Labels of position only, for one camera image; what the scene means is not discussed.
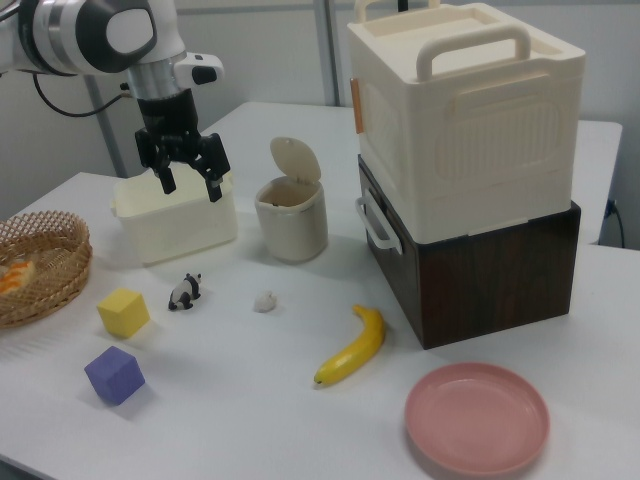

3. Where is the yellow toy banana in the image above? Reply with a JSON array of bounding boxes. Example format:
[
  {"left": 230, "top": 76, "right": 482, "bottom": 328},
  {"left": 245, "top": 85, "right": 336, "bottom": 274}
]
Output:
[{"left": 313, "top": 303, "right": 387, "bottom": 387}]

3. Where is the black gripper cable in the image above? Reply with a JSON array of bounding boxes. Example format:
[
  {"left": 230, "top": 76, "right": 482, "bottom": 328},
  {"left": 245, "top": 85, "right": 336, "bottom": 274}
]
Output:
[{"left": 33, "top": 72, "right": 139, "bottom": 119}]

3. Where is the black and white panda figurine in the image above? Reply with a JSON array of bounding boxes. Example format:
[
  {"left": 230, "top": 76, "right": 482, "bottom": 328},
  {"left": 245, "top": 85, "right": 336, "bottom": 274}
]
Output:
[{"left": 167, "top": 272, "right": 204, "bottom": 312}]

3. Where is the white crumpled paper ball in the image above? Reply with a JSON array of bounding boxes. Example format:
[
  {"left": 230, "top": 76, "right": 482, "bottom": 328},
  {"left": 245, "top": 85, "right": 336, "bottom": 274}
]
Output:
[{"left": 252, "top": 289, "right": 279, "bottom": 314}]

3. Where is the cream open plastic storage box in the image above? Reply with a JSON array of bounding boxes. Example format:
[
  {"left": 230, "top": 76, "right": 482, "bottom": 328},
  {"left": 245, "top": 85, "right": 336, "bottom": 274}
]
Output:
[{"left": 108, "top": 169, "right": 238, "bottom": 267}]

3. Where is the thin grey metal post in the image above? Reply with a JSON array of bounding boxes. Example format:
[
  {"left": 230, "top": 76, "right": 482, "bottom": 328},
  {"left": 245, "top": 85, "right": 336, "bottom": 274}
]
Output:
[{"left": 87, "top": 74, "right": 127, "bottom": 179}]

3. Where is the yellow foam cube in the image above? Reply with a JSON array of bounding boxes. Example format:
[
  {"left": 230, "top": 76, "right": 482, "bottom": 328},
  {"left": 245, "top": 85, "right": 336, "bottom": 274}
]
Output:
[{"left": 96, "top": 287, "right": 151, "bottom": 340}]

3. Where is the pink plastic plate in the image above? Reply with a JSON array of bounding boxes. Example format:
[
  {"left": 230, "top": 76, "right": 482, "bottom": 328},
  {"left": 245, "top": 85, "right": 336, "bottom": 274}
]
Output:
[{"left": 403, "top": 362, "right": 551, "bottom": 476}]

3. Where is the orange-topped toy bread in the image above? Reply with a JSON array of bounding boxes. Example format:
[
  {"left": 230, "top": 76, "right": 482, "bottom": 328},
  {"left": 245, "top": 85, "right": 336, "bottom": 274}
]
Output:
[{"left": 0, "top": 259, "right": 36, "bottom": 296}]

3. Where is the woven wicker basket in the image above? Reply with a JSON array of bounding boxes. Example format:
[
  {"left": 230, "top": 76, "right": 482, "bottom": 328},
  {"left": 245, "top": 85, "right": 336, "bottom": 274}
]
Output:
[{"left": 0, "top": 210, "right": 94, "bottom": 330}]

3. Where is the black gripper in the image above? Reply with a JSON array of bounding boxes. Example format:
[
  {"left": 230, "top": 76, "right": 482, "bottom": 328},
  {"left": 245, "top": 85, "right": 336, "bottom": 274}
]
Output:
[{"left": 132, "top": 88, "right": 233, "bottom": 204}]

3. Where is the cream plastic cabinet with handles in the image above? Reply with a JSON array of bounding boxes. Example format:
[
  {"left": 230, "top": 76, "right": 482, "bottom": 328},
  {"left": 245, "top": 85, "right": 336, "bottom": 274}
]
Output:
[{"left": 346, "top": 0, "right": 587, "bottom": 245}]

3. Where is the dark brown drawer box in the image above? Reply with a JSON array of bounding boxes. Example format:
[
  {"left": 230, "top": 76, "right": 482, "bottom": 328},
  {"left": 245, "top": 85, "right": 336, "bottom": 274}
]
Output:
[{"left": 354, "top": 152, "right": 583, "bottom": 351}]

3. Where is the black wall cable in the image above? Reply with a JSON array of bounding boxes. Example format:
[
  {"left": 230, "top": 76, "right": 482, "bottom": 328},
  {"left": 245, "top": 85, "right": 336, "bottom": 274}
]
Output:
[{"left": 606, "top": 198, "right": 627, "bottom": 247}]

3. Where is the small beige lidded trash can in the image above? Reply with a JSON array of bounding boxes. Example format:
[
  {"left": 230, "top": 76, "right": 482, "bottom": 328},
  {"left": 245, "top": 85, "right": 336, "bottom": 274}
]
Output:
[{"left": 253, "top": 136, "right": 329, "bottom": 265}]

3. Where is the purple foam cube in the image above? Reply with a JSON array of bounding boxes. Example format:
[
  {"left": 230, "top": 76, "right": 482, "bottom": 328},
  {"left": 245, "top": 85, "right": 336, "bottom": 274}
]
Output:
[{"left": 83, "top": 345, "right": 147, "bottom": 407}]

